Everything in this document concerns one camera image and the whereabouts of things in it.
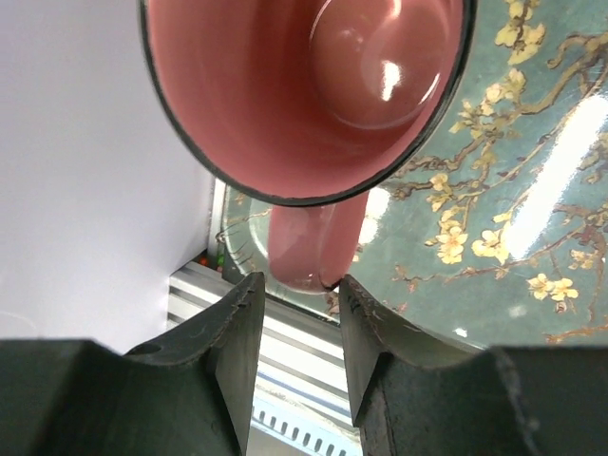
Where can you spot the pink floral mug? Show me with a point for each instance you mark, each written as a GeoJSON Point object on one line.
{"type": "Point", "coordinates": [305, 105]}

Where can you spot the white cable duct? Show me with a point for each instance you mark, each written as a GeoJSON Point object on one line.
{"type": "Point", "coordinates": [303, 429]}

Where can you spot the green floral tray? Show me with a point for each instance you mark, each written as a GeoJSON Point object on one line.
{"type": "Point", "coordinates": [495, 231]}

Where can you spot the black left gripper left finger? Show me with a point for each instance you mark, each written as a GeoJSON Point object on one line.
{"type": "Point", "coordinates": [188, 391]}

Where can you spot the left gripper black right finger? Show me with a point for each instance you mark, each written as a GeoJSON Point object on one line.
{"type": "Point", "coordinates": [413, 394]}

